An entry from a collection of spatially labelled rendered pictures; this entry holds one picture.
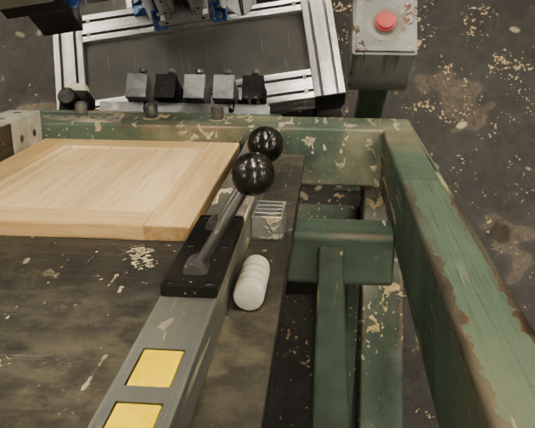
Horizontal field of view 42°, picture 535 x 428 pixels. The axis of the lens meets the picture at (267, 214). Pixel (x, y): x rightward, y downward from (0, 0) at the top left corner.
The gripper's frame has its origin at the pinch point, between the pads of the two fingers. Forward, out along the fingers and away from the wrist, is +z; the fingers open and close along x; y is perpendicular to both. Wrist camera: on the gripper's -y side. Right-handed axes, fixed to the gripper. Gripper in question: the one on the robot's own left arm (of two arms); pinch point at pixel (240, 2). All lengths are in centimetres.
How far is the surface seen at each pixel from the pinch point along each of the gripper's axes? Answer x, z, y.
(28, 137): -43, 34, -20
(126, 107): -31, 47, -42
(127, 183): -20.9, 25.9, 2.4
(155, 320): -8.1, -0.4, 44.7
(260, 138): 1.1, 0.7, 23.9
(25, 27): -83, 82, -134
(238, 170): -0.5, -5.3, 33.9
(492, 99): 68, 104, -94
